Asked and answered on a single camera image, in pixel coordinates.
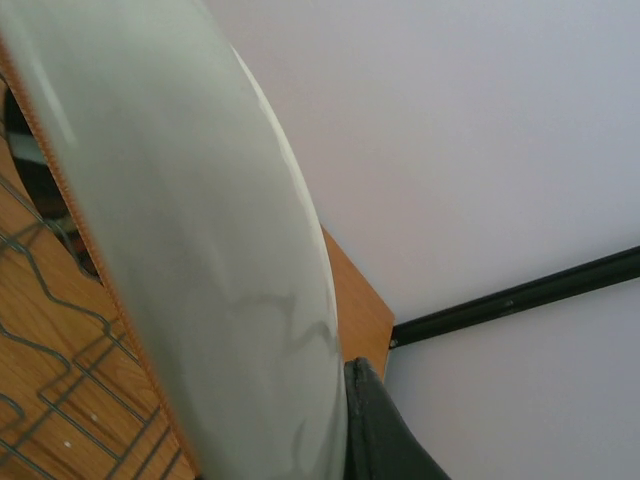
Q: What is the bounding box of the white floral patterned plate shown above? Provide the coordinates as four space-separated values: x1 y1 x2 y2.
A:
1 1 347 479

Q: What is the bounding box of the striped brown dinner plate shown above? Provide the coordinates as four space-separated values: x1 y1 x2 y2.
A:
3 89 100 282

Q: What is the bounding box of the black wire dish rack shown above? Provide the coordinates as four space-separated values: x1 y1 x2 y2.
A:
0 69 196 480

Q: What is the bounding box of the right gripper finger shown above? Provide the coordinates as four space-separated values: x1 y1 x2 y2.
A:
344 357 449 480

